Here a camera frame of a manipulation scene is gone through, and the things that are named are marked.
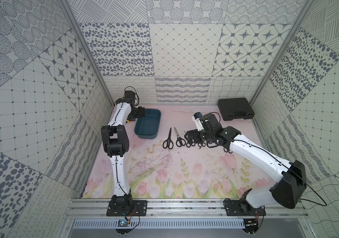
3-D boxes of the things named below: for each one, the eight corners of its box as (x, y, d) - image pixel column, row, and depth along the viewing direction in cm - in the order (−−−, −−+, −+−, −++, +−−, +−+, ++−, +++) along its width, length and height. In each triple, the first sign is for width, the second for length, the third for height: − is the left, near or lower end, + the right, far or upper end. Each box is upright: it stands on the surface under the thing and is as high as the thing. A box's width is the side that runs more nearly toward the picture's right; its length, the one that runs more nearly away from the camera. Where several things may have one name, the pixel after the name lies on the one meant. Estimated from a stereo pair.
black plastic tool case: (222, 121, 113) (224, 115, 108) (217, 103, 126) (219, 97, 121) (252, 121, 113) (256, 116, 108) (244, 103, 126) (247, 97, 121)
